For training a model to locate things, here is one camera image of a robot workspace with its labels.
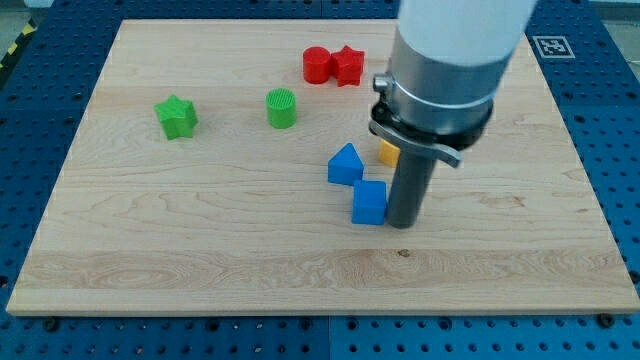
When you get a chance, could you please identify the red cylinder block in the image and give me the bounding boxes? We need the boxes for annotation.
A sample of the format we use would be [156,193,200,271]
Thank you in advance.
[302,46,331,84]

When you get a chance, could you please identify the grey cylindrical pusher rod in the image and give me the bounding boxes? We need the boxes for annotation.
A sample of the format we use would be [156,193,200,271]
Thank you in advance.
[386,149,436,229]

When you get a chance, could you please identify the blue triangle block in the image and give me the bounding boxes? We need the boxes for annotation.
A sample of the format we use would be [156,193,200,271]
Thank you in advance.
[327,143,364,186]

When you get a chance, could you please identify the wooden board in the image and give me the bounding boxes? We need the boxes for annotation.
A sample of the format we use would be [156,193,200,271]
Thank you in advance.
[7,20,639,316]

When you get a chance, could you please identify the yellow block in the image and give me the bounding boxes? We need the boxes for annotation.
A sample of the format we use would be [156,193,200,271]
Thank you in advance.
[378,140,400,168]

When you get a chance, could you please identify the green star block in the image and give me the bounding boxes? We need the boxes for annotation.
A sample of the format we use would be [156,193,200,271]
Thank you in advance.
[154,95,198,140]

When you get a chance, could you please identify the blue cube block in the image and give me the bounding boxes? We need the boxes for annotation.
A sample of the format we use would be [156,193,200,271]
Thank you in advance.
[351,180,387,225]

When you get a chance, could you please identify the green cylinder block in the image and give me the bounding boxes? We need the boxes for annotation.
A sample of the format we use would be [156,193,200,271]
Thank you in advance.
[265,88,297,129]

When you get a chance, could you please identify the black and grey tool clamp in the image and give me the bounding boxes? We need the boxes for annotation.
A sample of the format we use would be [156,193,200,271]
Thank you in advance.
[369,73,493,168]

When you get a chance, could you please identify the white fiducial marker tag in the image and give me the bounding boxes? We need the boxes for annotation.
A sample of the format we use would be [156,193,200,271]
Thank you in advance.
[533,35,575,59]

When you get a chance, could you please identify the red star block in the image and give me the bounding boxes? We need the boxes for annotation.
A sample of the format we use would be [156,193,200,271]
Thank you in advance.
[331,45,365,87]

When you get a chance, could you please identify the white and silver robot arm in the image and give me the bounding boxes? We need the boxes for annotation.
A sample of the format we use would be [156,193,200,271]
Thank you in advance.
[369,0,536,228]

